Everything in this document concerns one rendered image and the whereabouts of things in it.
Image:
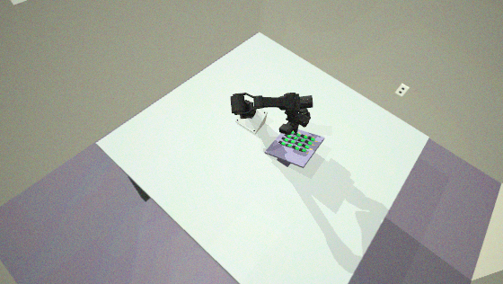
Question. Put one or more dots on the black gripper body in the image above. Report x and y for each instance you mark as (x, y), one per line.
(288, 128)

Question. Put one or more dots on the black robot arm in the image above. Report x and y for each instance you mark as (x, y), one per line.
(288, 102)

